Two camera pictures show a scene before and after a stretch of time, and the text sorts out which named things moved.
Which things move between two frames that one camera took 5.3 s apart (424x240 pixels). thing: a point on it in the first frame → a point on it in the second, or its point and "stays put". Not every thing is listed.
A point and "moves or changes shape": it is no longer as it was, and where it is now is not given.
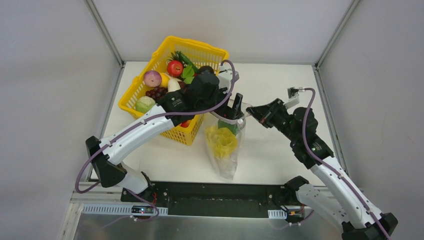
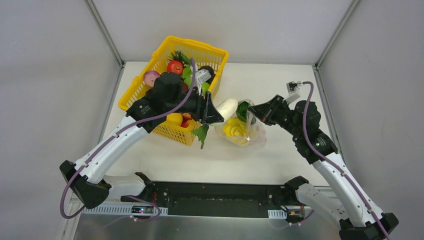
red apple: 174,68 stays put
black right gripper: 269,113 stays put
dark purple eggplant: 205,71 stays put
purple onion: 152,78 stays put
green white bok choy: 234,128 moves or changes shape
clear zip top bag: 223,133 → 241,129
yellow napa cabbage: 222,141 → 235,127
